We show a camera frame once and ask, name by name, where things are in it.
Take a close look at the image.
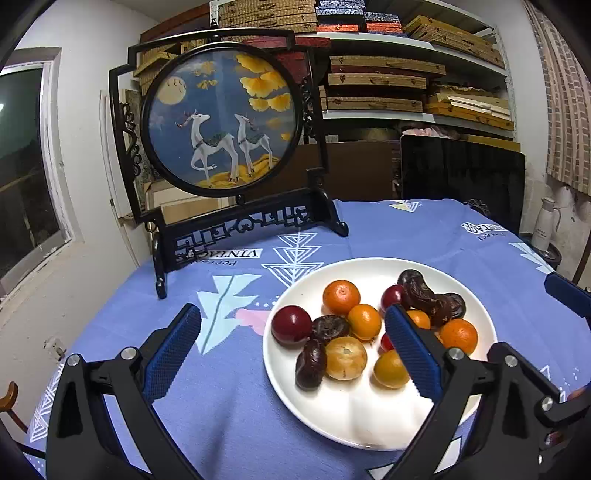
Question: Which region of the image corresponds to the checkered curtain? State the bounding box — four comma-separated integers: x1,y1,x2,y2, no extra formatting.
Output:
524,1,590,195

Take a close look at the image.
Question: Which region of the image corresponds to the pale peeled chestnut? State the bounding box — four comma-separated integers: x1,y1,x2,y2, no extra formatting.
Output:
325,336,368,381

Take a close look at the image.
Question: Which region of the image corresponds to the dark chestnut plate right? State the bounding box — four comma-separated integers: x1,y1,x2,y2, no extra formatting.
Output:
445,293,467,319

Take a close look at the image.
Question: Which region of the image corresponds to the dark chestnut on plate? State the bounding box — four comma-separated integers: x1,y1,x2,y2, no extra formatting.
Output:
295,339,328,391

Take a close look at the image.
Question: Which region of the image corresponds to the black chair back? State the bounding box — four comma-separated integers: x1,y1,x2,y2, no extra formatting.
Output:
400,135,526,234

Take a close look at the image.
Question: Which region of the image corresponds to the window with white frame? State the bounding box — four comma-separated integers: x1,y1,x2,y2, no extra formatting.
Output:
1,47,80,297

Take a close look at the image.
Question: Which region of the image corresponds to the orange tangerine plate right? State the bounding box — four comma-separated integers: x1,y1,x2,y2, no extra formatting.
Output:
439,318,479,355

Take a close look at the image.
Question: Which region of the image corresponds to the yellow fruit on plate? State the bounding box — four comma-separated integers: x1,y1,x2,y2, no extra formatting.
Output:
346,304,383,342

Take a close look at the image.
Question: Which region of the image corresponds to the orange tangerine plate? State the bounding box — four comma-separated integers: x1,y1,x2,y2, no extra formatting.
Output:
439,318,479,355
322,279,361,316

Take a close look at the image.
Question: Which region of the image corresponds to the white oval plate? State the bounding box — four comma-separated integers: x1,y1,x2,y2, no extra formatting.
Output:
263,257,497,451

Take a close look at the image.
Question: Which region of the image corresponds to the dark red plum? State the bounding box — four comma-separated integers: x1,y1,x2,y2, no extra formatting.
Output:
271,305,312,345
381,284,411,312

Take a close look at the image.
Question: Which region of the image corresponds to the dark brown water chestnut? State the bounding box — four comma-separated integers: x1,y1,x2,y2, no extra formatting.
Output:
398,269,452,327

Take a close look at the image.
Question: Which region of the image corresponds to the orange tangerine plate top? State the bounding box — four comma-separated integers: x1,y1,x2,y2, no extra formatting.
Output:
322,279,361,316

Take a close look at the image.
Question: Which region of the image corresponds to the small yellow fruit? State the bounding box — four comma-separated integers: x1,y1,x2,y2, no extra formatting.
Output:
374,350,410,389

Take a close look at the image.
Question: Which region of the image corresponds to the large yellow orange fruit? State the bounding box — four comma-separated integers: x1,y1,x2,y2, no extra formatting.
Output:
406,309,431,330

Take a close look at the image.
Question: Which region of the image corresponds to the small red tomato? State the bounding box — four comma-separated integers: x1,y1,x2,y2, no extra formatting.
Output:
380,333,394,353

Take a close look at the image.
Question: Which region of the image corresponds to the round deer art screen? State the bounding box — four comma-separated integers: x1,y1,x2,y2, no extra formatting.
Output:
108,27,349,298

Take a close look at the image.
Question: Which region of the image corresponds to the shelf with stacked boxes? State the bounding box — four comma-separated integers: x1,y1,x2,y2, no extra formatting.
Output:
131,1,515,139

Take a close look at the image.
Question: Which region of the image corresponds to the white thermos bottle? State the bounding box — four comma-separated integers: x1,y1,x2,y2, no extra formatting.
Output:
531,197,562,252

